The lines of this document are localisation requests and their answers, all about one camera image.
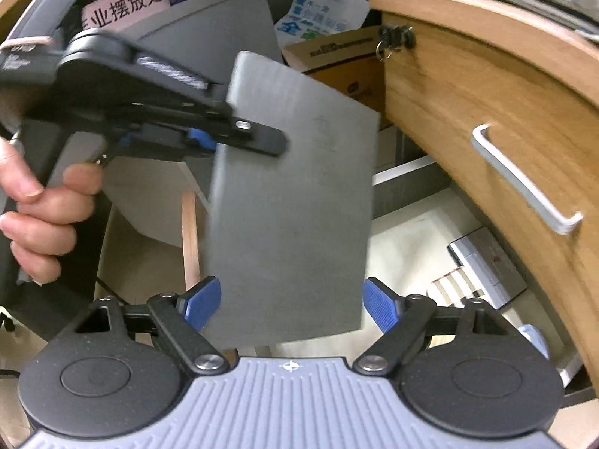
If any grey metal card case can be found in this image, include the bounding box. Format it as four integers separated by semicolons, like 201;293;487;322
448;227;527;310

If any person's left hand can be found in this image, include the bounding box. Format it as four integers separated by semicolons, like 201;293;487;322
1;140;103;285

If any orange cardboard box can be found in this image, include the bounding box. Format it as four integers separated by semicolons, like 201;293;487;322
282;25;386;117

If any silver upper drawer handle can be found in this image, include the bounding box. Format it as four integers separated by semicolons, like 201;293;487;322
471;124;584;235

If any plaid beige pouch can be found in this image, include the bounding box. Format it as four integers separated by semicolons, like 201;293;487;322
425;266;485;308

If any black drawer lock with key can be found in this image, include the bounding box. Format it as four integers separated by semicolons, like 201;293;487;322
375;24;416;62

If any white tray with sign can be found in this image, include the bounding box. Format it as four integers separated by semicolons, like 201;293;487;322
81;0;170;30

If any white plastic packet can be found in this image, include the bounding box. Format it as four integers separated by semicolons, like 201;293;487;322
517;323;550;360

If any grey side cabinet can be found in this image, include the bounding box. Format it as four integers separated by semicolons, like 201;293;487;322
99;0;285;251

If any grey folder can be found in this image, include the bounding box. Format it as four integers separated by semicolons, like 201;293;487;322
204;52;381;349

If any white blue printed paper bag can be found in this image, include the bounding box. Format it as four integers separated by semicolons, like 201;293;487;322
274;0;370;49

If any grey drawer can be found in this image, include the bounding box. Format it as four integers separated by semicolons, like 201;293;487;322
365;156;583;387

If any wooden upper drawer front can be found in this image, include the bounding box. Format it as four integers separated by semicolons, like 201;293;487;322
368;0;598;377

